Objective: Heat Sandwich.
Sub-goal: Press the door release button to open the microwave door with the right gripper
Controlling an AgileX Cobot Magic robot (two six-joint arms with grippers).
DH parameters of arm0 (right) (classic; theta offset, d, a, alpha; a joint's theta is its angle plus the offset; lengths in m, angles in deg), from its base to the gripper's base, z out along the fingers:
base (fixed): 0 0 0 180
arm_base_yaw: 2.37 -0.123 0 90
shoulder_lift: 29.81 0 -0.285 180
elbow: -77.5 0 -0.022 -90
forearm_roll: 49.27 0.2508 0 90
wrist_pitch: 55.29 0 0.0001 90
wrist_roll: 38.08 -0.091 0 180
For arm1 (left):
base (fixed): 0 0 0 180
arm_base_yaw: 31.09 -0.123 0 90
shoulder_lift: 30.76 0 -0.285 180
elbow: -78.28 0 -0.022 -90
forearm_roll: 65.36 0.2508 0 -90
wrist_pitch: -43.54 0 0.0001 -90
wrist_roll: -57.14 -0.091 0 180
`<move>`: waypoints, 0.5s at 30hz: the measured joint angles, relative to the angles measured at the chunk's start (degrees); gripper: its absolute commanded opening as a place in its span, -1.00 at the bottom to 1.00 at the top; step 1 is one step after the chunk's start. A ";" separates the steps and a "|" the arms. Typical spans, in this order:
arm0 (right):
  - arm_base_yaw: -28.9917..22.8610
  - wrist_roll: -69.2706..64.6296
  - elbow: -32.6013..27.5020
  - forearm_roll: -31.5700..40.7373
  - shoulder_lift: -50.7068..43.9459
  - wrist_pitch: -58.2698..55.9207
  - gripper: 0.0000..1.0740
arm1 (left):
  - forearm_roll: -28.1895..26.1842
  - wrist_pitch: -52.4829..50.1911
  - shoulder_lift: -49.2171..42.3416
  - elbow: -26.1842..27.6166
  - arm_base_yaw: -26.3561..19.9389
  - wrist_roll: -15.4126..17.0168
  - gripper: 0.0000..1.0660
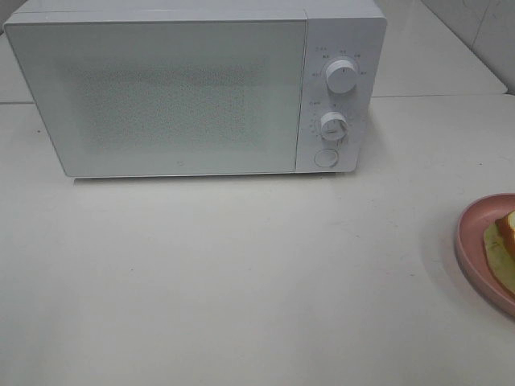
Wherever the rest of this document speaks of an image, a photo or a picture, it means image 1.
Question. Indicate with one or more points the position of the lower white timer knob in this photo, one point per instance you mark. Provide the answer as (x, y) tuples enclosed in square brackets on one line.
[(333, 126)]

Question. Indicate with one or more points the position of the pink round plate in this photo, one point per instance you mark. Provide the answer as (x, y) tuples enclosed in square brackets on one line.
[(469, 248)]

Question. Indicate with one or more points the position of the round white door button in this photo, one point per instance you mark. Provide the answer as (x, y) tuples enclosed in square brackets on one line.
[(326, 158)]

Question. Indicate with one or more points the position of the white microwave door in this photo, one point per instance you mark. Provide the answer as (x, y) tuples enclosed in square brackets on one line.
[(157, 99)]

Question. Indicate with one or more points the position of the sandwich with lettuce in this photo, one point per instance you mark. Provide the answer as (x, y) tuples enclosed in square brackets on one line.
[(499, 247)]

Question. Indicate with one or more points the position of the upper white power knob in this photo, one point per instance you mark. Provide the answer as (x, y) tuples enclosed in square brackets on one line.
[(341, 75)]

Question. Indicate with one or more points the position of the white microwave oven body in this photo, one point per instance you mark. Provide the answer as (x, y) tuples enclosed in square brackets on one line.
[(187, 88)]

